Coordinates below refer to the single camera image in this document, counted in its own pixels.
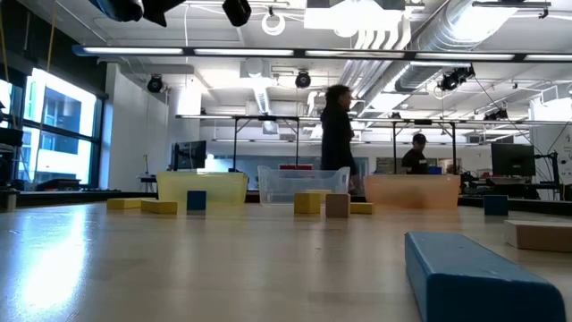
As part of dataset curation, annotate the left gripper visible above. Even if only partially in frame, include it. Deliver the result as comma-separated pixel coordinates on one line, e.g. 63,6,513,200
88,0,253,27

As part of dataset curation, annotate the blue cube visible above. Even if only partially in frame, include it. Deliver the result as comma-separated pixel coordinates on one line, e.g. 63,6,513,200
483,194,509,217
186,190,208,212

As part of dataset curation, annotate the long yellow block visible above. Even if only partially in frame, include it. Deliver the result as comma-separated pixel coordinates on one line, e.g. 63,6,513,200
105,198,144,210
140,199,179,216

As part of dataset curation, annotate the yellow cube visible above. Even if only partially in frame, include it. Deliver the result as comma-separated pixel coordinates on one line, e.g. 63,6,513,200
293,192,323,216

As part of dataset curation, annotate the wood cube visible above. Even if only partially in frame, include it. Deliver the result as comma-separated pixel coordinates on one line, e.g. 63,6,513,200
324,193,351,219

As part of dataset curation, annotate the long blue block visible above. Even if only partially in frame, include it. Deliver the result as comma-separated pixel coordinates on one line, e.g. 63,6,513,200
404,231,568,322

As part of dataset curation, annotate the short wood block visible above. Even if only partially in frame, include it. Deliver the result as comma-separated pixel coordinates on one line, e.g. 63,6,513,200
503,219,572,254

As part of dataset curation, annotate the black computer monitor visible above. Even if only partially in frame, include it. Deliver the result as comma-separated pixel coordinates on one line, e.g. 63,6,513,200
171,140,208,172
491,142,536,177

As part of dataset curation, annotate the yellow translucent plastic bin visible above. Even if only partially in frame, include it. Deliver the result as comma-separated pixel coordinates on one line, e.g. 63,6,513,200
156,171,249,215

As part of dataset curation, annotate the person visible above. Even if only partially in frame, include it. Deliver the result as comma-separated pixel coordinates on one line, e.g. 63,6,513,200
400,132,431,175
319,83,361,196

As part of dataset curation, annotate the clear plastic bin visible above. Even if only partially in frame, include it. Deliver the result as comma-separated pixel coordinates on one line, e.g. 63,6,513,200
257,165,351,205

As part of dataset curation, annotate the large window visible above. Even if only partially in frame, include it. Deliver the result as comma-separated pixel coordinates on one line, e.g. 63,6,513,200
0,66,104,188

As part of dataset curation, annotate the orange translucent plastic bin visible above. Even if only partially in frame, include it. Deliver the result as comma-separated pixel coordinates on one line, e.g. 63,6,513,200
363,174,462,210

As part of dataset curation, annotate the cluttered background workbench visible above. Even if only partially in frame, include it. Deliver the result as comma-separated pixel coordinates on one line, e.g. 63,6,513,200
462,174,572,201

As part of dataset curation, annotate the black background stand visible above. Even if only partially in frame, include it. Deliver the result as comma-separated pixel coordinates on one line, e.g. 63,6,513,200
534,150,562,200

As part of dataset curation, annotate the white coiled cable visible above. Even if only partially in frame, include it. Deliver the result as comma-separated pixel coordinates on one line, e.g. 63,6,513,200
261,11,286,37

